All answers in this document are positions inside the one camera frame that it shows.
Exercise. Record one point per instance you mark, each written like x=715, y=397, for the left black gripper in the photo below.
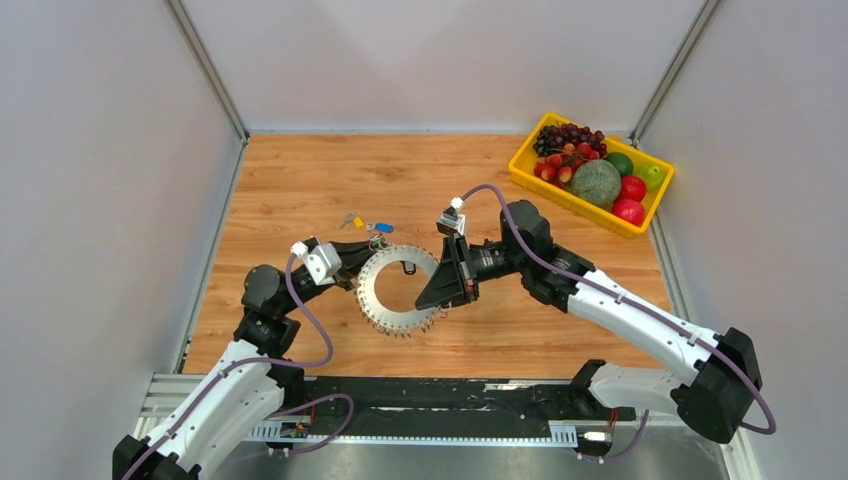
x=354, y=255

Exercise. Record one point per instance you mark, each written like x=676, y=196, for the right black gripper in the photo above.
x=453, y=281

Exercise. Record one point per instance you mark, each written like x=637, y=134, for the black key fob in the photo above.
x=409, y=268

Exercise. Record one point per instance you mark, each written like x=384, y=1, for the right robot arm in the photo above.
x=709, y=380

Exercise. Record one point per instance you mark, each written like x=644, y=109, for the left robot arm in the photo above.
x=252, y=379

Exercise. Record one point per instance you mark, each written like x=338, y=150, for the yellow tag key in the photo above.
x=355, y=220

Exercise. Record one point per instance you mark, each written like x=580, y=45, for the blue tag key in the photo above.
x=379, y=229

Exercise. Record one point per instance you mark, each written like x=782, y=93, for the red cherry bunch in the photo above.
x=558, y=165

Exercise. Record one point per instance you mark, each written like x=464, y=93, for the dark grape bunch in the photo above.
x=554, y=138

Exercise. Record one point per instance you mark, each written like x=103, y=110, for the green netted melon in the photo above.
x=597, y=182

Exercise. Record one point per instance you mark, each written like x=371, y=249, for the red apple lower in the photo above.
x=629, y=210

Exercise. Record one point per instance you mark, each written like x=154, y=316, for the red apple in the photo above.
x=632, y=188
x=629, y=210

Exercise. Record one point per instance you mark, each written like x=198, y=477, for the red apple upper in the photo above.
x=632, y=188

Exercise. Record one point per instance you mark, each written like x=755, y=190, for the dark green lime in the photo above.
x=622, y=162

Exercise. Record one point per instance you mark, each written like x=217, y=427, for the light green apple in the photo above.
x=652, y=176

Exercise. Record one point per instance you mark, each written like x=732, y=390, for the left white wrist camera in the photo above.
x=322, y=261

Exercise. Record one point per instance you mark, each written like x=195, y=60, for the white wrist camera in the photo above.
x=452, y=221
x=322, y=261

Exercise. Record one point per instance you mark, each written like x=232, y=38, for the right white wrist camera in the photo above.
x=452, y=221

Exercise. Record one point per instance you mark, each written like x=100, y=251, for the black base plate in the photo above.
x=442, y=407

